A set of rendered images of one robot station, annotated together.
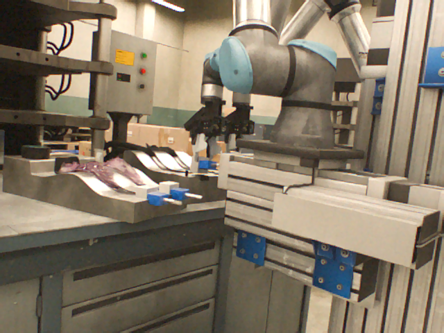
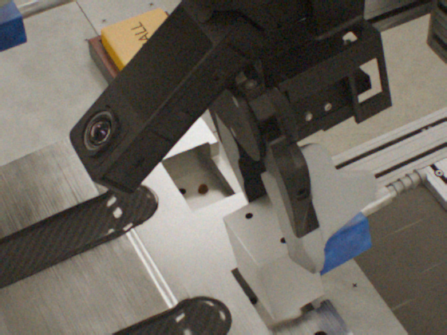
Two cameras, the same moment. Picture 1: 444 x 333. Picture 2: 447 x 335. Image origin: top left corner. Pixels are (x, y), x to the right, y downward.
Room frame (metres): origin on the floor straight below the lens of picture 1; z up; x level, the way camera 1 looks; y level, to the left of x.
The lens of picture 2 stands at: (1.20, 0.46, 1.46)
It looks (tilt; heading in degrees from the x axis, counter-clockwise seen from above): 49 degrees down; 295
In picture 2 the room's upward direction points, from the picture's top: 5 degrees counter-clockwise
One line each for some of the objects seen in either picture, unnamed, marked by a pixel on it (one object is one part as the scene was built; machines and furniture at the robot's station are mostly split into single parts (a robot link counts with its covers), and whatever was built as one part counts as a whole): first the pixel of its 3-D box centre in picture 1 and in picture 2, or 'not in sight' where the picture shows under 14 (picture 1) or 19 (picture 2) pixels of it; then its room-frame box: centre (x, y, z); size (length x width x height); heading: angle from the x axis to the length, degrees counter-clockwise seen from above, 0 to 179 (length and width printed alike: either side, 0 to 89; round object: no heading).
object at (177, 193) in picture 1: (182, 194); not in sight; (1.14, 0.12, 0.86); 0.13 x 0.05 x 0.05; 65
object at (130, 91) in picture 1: (116, 174); not in sight; (2.14, 0.59, 0.74); 0.31 x 0.22 x 1.47; 138
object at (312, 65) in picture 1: (306, 73); not in sight; (0.95, -0.16, 1.20); 0.13 x 0.12 x 0.14; 104
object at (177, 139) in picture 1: (142, 156); not in sight; (5.75, 1.23, 0.47); 1.22 x 0.80 x 0.94; 56
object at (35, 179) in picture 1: (96, 182); not in sight; (1.20, 0.39, 0.86); 0.50 x 0.26 x 0.11; 65
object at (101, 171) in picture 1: (99, 168); not in sight; (1.20, 0.39, 0.90); 0.26 x 0.18 x 0.08; 65
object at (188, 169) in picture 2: not in sight; (206, 191); (1.40, 0.02, 0.87); 0.05 x 0.05 x 0.04; 48
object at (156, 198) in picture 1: (161, 199); not in sight; (1.04, 0.17, 0.86); 0.13 x 0.05 x 0.05; 65
